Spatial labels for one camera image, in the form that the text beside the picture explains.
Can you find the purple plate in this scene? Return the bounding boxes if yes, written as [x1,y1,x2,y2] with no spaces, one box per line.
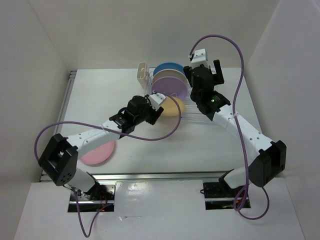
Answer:
[151,76,188,101]

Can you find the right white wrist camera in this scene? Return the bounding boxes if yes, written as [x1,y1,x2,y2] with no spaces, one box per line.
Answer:
[190,48,209,69]

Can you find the blue plate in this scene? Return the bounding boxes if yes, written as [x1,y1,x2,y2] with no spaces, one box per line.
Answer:
[153,62,184,76]

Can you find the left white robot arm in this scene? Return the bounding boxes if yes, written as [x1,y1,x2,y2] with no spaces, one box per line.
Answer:
[38,93,166,200]

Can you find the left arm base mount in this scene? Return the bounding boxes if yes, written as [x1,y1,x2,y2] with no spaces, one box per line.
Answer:
[67,182,116,213]

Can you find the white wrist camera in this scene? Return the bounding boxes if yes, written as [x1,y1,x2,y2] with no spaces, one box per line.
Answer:
[147,92,166,111]
[190,48,209,69]

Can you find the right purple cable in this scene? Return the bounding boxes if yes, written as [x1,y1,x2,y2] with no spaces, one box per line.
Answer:
[188,34,270,220]

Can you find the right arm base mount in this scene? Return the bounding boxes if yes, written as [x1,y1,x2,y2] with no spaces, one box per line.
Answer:
[200,182,243,210]

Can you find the cream plate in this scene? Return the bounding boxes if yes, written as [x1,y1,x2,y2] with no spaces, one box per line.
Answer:
[152,69,187,88]

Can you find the purple cable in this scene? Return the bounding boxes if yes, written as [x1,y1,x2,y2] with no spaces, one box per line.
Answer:
[34,91,182,238]
[188,34,270,220]

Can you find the pink plate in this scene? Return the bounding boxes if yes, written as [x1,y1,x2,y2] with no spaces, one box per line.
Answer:
[79,141,116,166]

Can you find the white wire dish rack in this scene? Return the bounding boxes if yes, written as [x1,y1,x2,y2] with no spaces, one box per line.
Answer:
[144,67,209,124]

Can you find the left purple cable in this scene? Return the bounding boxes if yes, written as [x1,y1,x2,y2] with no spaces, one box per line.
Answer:
[34,91,182,238]

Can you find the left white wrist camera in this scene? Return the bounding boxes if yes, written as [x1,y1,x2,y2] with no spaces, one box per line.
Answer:
[147,92,166,111]

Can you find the yellow plate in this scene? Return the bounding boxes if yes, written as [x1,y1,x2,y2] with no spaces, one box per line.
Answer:
[160,96,186,118]

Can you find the white cutlery holder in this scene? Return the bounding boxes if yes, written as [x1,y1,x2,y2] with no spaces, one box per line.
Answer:
[136,62,149,90]

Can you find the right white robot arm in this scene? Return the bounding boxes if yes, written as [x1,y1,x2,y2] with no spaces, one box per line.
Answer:
[183,60,287,197]

